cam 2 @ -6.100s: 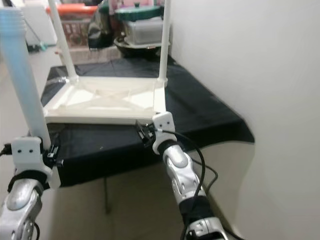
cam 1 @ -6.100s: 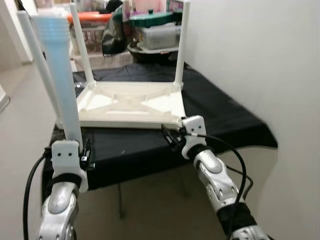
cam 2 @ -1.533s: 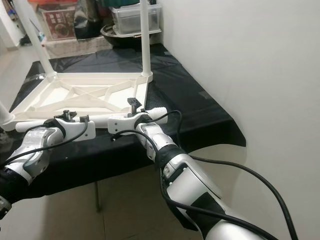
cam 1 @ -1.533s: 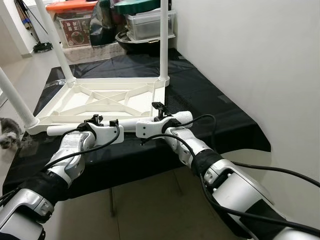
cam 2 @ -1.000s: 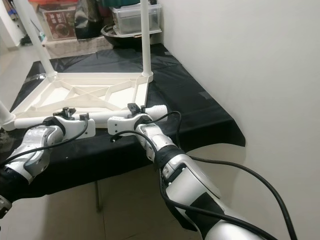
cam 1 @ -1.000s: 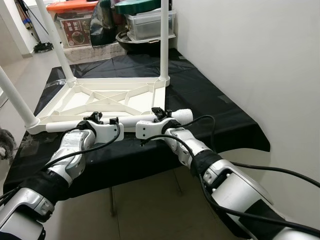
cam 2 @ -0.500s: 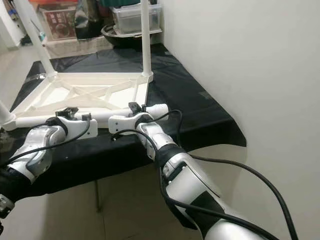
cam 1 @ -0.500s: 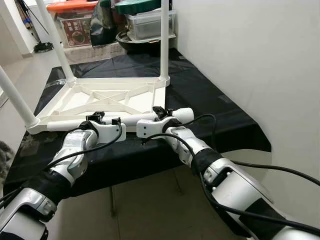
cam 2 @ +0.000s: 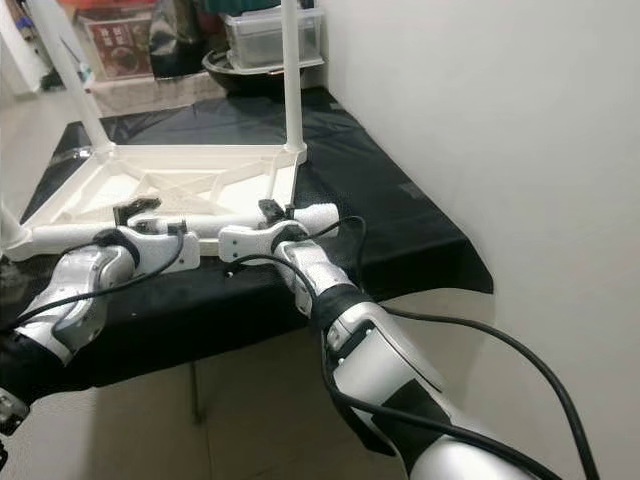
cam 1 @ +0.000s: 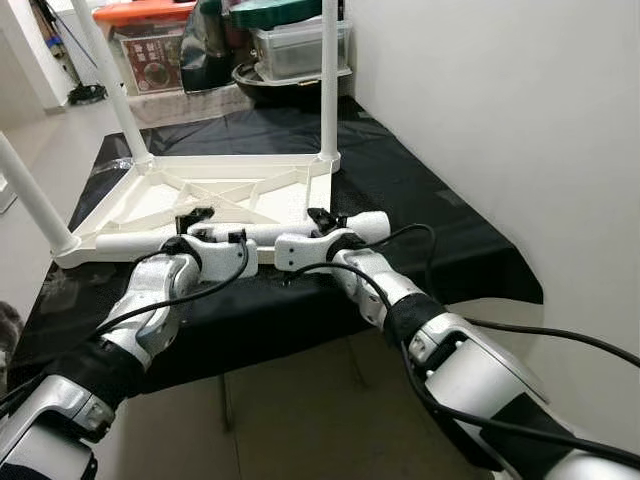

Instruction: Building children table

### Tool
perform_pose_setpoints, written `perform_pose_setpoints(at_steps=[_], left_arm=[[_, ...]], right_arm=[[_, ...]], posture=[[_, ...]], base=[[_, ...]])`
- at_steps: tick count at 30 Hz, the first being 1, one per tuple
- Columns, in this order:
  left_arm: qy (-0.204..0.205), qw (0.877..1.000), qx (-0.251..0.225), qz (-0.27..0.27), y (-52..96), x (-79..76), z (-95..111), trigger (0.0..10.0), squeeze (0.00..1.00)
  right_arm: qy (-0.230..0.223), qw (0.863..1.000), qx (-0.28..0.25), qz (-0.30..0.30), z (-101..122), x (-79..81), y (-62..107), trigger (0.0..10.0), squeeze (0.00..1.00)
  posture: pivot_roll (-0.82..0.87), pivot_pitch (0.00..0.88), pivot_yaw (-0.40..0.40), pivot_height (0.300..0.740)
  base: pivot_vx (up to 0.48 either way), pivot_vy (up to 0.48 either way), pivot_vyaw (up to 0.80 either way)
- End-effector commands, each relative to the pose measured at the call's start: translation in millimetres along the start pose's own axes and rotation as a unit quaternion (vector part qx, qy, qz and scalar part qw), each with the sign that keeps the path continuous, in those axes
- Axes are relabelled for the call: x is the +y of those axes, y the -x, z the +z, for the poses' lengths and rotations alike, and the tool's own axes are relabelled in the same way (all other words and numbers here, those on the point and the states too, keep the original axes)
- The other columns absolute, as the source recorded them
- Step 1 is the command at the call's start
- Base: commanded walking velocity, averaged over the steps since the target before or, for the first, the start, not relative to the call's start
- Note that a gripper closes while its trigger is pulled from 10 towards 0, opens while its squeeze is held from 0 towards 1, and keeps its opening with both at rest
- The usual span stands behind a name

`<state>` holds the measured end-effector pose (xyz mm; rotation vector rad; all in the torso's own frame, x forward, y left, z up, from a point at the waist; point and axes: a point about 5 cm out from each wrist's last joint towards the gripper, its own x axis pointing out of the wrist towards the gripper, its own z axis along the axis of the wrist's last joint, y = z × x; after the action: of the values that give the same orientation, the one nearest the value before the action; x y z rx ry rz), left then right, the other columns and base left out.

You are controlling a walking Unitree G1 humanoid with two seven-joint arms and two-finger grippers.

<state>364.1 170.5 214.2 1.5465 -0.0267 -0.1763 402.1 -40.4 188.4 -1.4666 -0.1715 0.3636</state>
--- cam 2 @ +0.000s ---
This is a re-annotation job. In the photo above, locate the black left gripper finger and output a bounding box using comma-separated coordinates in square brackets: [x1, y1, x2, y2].
[115, 197, 161, 226]

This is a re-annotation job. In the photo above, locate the beige cloth covered bench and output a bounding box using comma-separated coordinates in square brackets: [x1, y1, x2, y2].
[90, 72, 226, 116]

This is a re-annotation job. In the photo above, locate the black tablecloth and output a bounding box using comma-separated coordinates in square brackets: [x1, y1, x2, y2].
[0, 88, 496, 401]

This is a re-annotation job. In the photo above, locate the black wok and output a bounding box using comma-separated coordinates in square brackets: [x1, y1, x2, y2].
[203, 50, 321, 96]

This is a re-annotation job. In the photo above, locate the mop with dark head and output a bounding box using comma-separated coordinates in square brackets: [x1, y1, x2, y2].
[10, 0, 63, 93]

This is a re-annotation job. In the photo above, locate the red printed cardboard box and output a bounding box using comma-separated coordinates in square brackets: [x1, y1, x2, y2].
[80, 8, 156, 81]

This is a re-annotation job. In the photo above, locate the clear plastic storage box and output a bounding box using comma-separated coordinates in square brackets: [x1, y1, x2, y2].
[225, 8, 326, 71]

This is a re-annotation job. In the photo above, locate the grey metal table leg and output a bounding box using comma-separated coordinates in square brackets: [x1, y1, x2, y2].
[192, 365, 203, 421]

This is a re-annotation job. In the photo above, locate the green pot lid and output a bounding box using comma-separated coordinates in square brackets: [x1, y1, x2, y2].
[205, 0, 286, 16]

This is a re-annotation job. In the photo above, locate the orange box lid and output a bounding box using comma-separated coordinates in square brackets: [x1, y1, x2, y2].
[60, 0, 151, 11]

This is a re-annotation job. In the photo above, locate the speckled grey right wrist camera mount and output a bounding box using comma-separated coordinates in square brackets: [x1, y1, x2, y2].
[218, 222, 301, 266]

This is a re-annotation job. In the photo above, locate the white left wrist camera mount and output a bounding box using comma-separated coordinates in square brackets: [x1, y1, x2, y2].
[130, 222, 203, 276]

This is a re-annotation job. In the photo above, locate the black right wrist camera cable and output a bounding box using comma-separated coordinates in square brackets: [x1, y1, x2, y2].
[228, 215, 566, 480]

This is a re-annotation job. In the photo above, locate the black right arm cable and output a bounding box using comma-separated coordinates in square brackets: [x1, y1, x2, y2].
[385, 305, 601, 480]

